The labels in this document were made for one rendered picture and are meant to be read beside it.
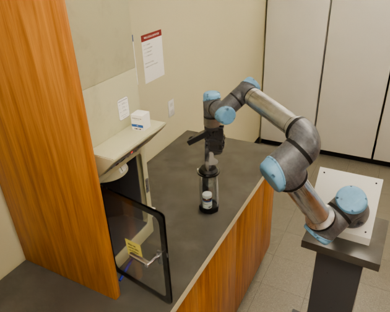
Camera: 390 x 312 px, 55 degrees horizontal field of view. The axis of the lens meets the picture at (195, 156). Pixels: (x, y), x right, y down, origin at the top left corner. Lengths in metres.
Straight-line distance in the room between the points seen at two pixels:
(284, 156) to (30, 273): 1.13
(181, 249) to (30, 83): 0.93
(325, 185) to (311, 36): 2.43
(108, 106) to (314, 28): 2.98
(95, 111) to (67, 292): 0.73
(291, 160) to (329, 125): 3.05
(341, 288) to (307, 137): 0.91
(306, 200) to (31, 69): 0.98
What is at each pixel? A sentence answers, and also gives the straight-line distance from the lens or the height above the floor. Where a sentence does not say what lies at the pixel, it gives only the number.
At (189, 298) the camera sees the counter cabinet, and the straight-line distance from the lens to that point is 1.68.
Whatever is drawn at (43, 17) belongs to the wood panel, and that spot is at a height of 1.94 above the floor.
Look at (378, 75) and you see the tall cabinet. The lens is 4.05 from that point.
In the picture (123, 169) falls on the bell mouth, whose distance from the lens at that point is 1.50.
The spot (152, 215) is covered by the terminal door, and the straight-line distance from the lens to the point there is 1.17.
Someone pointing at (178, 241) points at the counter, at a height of 0.94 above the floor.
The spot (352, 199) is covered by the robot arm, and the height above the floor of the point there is 1.21.
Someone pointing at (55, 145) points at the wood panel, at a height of 1.57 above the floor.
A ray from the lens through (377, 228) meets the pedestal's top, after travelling 1.92.
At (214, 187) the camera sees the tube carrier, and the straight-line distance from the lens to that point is 1.78.
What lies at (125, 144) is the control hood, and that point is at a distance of 1.29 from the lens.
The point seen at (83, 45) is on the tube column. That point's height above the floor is 1.84.
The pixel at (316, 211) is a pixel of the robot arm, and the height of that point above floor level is 1.22.
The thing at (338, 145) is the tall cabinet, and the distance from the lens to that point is 4.35.
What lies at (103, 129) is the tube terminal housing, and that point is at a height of 1.55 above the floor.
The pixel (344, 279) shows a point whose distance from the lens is 1.92.
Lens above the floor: 2.08
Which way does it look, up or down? 29 degrees down
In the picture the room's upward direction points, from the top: 2 degrees counter-clockwise
